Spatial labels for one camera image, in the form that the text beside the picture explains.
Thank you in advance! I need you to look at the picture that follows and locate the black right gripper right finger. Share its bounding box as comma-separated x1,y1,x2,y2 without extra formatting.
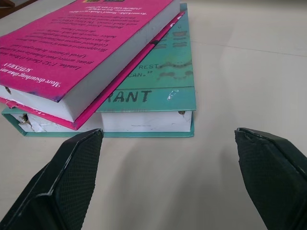
234,127,307,230

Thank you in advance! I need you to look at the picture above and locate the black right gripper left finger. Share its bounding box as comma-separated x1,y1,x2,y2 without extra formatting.
0,128,104,230

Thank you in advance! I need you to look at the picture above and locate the pink book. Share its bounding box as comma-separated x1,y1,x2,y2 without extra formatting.
0,0,183,131

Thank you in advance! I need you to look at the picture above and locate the teal book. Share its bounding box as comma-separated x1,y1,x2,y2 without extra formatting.
1,2,196,138

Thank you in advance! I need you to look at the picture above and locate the brown wooden furniture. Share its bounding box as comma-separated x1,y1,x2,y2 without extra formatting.
0,0,18,20

